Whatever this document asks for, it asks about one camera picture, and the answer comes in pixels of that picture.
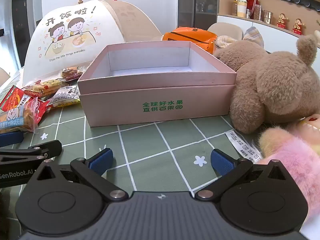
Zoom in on plaid cloth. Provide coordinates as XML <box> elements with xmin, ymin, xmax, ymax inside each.
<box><xmin>216</xmin><ymin>26</ymin><xmax>265</xmax><ymax>49</ymax></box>

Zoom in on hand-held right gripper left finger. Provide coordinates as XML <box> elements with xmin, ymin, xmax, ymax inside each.
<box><xmin>36</xmin><ymin>148</ymin><xmax>129</xmax><ymax>202</ymax></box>

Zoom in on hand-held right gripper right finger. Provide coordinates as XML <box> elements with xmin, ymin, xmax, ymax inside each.
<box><xmin>194</xmin><ymin>149</ymin><xmax>287</xmax><ymax>202</ymax></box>

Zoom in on dark red snack packet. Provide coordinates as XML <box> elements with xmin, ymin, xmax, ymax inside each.
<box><xmin>61</xmin><ymin>66</ymin><xmax>84</xmax><ymax>81</ymax></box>

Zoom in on red gift bag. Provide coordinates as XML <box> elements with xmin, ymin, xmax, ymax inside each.
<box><xmin>246</xmin><ymin>0</ymin><xmax>259</xmax><ymax>19</ymax></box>

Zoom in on yellow lidded jar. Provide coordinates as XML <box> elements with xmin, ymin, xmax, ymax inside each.
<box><xmin>236</xmin><ymin>0</ymin><xmax>247</xmax><ymax>18</ymax></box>

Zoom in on green checked tablecloth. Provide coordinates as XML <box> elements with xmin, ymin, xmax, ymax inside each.
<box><xmin>0</xmin><ymin>67</ymin><xmax>275</xmax><ymax>205</ymax></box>

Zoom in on white snack packet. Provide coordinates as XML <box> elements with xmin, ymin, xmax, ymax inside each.
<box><xmin>53</xmin><ymin>85</ymin><xmax>81</xmax><ymax>108</ymax></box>

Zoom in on beige chair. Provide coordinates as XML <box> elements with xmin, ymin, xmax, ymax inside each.
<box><xmin>207</xmin><ymin>22</ymin><xmax>243</xmax><ymax>41</ymax></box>

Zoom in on blue bread packet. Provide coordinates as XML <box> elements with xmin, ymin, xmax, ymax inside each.
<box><xmin>0</xmin><ymin>97</ymin><xmax>48</xmax><ymax>134</ymax></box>

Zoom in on white printed bag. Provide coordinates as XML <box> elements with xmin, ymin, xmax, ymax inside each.
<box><xmin>21</xmin><ymin>0</ymin><xmax>163</xmax><ymax>87</ymax></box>

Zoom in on clear biscuit packet red ends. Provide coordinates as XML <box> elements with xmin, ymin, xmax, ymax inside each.
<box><xmin>22</xmin><ymin>79</ymin><xmax>69</xmax><ymax>99</ymax></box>

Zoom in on orange box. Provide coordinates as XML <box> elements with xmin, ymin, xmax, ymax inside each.
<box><xmin>162</xmin><ymin>27</ymin><xmax>218</xmax><ymax>55</ymax></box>

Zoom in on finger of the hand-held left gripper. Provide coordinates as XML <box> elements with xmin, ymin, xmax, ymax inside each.
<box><xmin>0</xmin><ymin>140</ymin><xmax>62</xmax><ymax>165</ymax></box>
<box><xmin>0</xmin><ymin>131</ymin><xmax>25</xmax><ymax>147</ymax></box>

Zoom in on pink cardboard box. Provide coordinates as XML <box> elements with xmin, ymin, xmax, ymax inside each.
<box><xmin>77</xmin><ymin>41</ymin><xmax>237</xmax><ymax>128</ymax></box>

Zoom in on red packet with green edge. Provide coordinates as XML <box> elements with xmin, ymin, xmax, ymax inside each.
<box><xmin>0</xmin><ymin>85</ymin><xmax>26</xmax><ymax>114</ymax></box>

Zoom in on white care label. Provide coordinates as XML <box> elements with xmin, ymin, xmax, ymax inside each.
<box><xmin>225</xmin><ymin>130</ymin><xmax>263</xmax><ymax>161</ymax></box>

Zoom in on pink plush toy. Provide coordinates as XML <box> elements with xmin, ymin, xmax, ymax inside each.
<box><xmin>257</xmin><ymin>114</ymin><xmax>320</xmax><ymax>222</ymax></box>

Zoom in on glass door cabinet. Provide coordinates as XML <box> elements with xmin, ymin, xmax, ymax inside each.
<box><xmin>178</xmin><ymin>0</ymin><xmax>219</xmax><ymax>25</ymax></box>

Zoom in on red gold figurine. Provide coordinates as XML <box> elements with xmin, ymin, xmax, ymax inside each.
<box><xmin>276</xmin><ymin>13</ymin><xmax>290</xmax><ymax>29</ymax></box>
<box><xmin>292</xmin><ymin>18</ymin><xmax>305</xmax><ymax>36</ymax></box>

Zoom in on dark door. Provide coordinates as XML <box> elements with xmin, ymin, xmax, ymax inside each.
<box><xmin>11</xmin><ymin>0</ymin><xmax>32</xmax><ymax>68</ymax></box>

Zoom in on brown teddy bear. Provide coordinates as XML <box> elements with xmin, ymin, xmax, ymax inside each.
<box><xmin>214</xmin><ymin>34</ymin><xmax>320</xmax><ymax>134</ymax></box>

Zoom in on white cabinet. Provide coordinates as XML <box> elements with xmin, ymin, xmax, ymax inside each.
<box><xmin>216</xmin><ymin>14</ymin><xmax>320</xmax><ymax>48</ymax></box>

